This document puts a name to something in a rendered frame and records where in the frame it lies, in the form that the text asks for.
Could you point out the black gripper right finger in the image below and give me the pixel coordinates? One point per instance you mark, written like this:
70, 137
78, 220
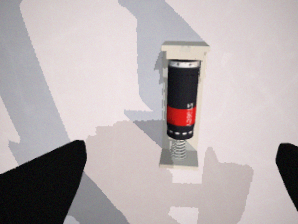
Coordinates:
287, 163

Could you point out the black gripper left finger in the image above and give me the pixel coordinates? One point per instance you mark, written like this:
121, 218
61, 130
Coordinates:
42, 190

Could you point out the black cylindrical battery with red band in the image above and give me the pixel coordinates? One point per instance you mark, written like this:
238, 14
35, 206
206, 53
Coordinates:
181, 98

